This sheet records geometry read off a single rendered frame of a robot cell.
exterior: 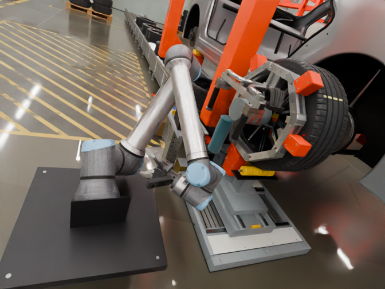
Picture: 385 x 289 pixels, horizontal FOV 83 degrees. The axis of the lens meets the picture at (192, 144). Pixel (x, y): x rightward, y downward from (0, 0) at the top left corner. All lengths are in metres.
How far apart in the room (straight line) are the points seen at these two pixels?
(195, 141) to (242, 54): 0.88
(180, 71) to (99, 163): 0.53
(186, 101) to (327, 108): 0.68
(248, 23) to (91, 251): 1.46
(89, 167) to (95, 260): 0.37
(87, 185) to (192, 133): 0.50
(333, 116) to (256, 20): 0.74
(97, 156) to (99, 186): 0.13
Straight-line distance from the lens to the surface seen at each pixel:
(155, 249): 1.10
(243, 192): 1.70
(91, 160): 1.05
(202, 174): 0.81
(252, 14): 1.55
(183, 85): 0.94
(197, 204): 0.99
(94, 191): 1.03
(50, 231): 1.13
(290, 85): 1.20
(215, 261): 1.44
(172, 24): 3.38
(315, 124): 1.17
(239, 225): 1.56
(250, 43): 1.59
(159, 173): 1.01
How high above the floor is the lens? 1.22
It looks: 30 degrees down
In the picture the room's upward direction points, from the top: 21 degrees clockwise
